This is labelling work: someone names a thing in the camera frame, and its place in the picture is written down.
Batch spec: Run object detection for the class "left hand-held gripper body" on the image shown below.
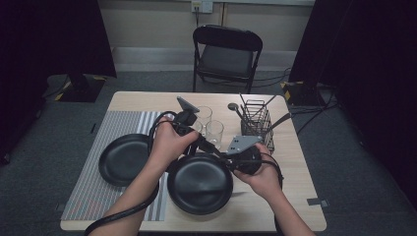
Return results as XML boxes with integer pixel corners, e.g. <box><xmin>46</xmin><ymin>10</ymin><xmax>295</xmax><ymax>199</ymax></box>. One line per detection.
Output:
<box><xmin>175</xmin><ymin>95</ymin><xmax>211</xmax><ymax>158</ymax></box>

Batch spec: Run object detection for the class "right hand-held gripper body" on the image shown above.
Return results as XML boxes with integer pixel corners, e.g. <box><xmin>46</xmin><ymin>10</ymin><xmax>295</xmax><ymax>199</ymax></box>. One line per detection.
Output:
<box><xmin>225</xmin><ymin>134</ymin><xmax>265</xmax><ymax>177</ymax></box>

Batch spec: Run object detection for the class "black wire cutlery caddy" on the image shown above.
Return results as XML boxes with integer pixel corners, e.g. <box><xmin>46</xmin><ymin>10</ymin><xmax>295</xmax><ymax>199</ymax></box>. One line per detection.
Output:
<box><xmin>240</xmin><ymin>98</ymin><xmax>275</xmax><ymax>155</ymax></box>

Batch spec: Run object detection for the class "black plate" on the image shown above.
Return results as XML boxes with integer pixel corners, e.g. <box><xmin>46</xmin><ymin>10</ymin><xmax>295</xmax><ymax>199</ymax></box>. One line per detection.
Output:
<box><xmin>97</xmin><ymin>132</ymin><xmax>155</xmax><ymax>188</ymax></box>
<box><xmin>166</xmin><ymin>151</ymin><xmax>234</xmax><ymax>216</ymax></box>

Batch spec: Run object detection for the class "person's left hand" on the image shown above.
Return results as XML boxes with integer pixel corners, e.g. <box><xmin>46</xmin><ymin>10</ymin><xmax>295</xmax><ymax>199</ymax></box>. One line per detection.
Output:
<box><xmin>149</xmin><ymin>121</ymin><xmax>201</xmax><ymax>172</ymax></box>

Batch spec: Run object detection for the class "person's right hand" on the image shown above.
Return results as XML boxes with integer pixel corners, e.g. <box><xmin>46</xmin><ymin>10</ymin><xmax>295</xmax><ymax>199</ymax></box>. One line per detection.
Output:
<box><xmin>233</xmin><ymin>142</ymin><xmax>284</xmax><ymax>202</ymax></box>

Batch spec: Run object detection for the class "clear drinking glass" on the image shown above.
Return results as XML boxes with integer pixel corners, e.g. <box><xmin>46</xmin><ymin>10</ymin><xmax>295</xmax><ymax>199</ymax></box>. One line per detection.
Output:
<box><xmin>205</xmin><ymin>120</ymin><xmax>225</xmax><ymax>150</ymax></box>
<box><xmin>196</xmin><ymin>105</ymin><xmax>213</xmax><ymax>133</ymax></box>
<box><xmin>192</xmin><ymin>120</ymin><xmax>205</xmax><ymax>136</ymax></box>

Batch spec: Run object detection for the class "dark metal spoon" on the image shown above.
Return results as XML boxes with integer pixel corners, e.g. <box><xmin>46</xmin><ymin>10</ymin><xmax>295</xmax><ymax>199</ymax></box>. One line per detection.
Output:
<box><xmin>227</xmin><ymin>102</ymin><xmax>256</xmax><ymax>136</ymax></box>

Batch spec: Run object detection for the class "grey metal utensil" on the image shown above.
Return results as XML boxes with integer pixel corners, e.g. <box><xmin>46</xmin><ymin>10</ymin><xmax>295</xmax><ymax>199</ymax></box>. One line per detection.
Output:
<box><xmin>262</xmin><ymin>112</ymin><xmax>292</xmax><ymax>136</ymax></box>

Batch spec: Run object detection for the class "grey striped placemat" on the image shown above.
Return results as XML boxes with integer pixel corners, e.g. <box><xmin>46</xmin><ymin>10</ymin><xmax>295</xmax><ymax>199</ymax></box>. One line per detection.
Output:
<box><xmin>60</xmin><ymin>110</ymin><xmax>178</xmax><ymax>222</ymax></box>

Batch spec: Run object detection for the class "black folding chair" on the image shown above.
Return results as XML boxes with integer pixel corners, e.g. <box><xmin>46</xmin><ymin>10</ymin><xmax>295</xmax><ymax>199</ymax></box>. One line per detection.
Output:
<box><xmin>192</xmin><ymin>24</ymin><xmax>264</xmax><ymax>94</ymax></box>

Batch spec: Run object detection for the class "black stand base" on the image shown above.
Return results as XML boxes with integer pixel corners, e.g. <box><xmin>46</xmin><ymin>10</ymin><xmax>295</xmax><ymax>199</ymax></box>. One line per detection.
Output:
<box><xmin>42</xmin><ymin>73</ymin><xmax>107</xmax><ymax>103</ymax></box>
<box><xmin>279</xmin><ymin>80</ymin><xmax>327</xmax><ymax>107</ymax></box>

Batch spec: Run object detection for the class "black curtain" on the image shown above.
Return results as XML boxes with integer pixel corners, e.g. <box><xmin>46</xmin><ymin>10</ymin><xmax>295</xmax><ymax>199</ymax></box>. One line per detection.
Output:
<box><xmin>0</xmin><ymin>0</ymin><xmax>118</xmax><ymax>165</ymax></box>
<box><xmin>289</xmin><ymin>0</ymin><xmax>417</xmax><ymax>210</ymax></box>

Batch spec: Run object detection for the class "right hand-held gripper cable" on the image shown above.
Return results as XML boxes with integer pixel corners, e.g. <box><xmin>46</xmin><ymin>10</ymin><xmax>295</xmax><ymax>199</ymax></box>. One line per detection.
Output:
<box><xmin>259</xmin><ymin>151</ymin><xmax>285</xmax><ymax>191</ymax></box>

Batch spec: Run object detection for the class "black floor cable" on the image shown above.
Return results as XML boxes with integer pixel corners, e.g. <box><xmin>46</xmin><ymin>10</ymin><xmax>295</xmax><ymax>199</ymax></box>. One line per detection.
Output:
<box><xmin>252</xmin><ymin>66</ymin><xmax>294</xmax><ymax>89</ymax></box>
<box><xmin>289</xmin><ymin>92</ymin><xmax>340</xmax><ymax>136</ymax></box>

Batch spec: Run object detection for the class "white wall socket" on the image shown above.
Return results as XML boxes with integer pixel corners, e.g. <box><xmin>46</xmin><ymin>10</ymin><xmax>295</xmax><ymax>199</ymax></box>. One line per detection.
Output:
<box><xmin>191</xmin><ymin>0</ymin><xmax>214</xmax><ymax>15</ymax></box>

